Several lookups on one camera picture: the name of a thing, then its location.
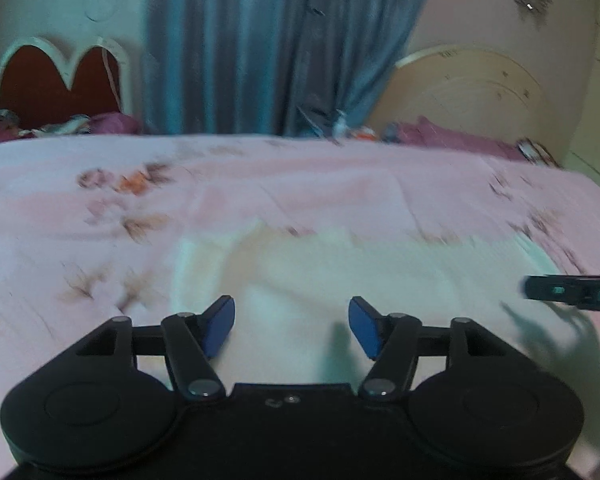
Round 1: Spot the checked patterned pillow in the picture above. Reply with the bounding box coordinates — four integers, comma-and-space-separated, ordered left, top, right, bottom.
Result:
519, 138, 562, 167

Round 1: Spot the cream round headboard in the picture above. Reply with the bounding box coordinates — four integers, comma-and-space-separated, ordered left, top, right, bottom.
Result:
380, 45, 562, 162

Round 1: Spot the pile of clothes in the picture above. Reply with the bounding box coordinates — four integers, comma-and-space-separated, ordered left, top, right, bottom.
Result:
0, 109, 142, 150

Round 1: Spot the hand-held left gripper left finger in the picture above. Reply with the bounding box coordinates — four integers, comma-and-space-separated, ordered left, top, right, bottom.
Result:
55, 296, 237, 402

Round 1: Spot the red heart-shaped headboard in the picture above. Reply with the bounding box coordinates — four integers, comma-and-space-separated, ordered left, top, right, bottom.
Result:
0, 36, 134, 130

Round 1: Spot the purple pillow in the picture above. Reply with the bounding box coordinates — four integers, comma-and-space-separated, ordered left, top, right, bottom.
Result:
396, 117, 527, 162

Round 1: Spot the white wall cable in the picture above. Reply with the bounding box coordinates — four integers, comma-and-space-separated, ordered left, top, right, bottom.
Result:
82, 0, 125, 112

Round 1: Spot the pink floral bed sheet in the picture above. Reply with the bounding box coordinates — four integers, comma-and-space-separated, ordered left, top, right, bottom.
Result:
0, 132, 600, 480

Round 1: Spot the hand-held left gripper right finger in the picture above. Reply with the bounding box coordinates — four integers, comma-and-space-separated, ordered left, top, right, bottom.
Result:
348, 296, 526, 402

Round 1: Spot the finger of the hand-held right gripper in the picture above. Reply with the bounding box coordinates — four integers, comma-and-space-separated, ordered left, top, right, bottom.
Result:
522, 274, 600, 312

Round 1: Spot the blue-grey curtain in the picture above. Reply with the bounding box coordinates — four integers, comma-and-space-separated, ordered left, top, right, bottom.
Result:
142, 0, 439, 137

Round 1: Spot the cream knit sweater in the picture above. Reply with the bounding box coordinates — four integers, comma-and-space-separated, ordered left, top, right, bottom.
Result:
172, 222, 600, 401

